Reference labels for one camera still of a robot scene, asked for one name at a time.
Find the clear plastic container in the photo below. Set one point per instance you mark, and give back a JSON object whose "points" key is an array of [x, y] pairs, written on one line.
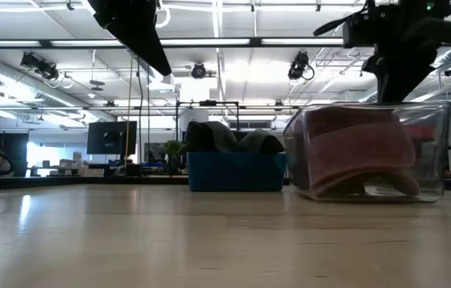
{"points": [[437, 168]]}

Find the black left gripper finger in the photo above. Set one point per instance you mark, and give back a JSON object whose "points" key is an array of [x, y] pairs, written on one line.
{"points": [[145, 40]]}

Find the black aluminium rig frame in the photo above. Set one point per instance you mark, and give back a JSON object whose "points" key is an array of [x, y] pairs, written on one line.
{"points": [[69, 182]]}

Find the maroon knit hat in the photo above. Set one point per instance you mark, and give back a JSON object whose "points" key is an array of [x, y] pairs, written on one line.
{"points": [[361, 160], [349, 118]]}

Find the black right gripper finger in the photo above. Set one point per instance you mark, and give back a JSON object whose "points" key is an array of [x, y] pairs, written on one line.
{"points": [[399, 80]]}

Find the blue hat bin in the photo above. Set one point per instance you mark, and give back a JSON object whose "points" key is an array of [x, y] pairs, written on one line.
{"points": [[235, 172]]}

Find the dark green knit hat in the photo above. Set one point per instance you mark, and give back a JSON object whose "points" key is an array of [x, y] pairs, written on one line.
{"points": [[209, 138]]}

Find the black room monitor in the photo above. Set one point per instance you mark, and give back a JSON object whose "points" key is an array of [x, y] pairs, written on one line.
{"points": [[111, 138]]}

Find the black metal frame stand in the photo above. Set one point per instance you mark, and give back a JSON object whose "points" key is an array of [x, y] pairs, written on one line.
{"points": [[208, 103]]}

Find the black overhead frame beam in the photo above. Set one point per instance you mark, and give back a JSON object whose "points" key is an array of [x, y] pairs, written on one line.
{"points": [[209, 41]]}

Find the grey-green knit hat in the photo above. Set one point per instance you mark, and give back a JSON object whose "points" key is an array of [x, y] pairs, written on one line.
{"points": [[261, 142]]}

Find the small leafy potted plant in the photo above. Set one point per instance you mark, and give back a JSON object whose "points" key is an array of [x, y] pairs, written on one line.
{"points": [[174, 150]]}

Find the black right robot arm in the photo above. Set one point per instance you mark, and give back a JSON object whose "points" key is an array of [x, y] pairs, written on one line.
{"points": [[425, 6]]}

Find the silver ventilation duct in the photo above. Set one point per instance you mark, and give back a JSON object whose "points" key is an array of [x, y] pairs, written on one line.
{"points": [[29, 90]]}

